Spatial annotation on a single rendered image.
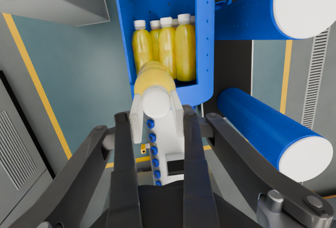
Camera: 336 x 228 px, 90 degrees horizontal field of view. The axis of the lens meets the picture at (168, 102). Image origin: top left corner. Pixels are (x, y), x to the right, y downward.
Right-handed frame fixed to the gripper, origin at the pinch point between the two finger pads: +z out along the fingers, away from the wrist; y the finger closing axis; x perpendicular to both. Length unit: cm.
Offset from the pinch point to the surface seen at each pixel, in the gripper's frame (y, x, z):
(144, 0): -1, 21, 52
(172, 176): 3, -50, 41
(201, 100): 12.9, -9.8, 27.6
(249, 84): 90, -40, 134
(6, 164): -130, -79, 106
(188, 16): 11.7, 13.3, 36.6
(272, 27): 46, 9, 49
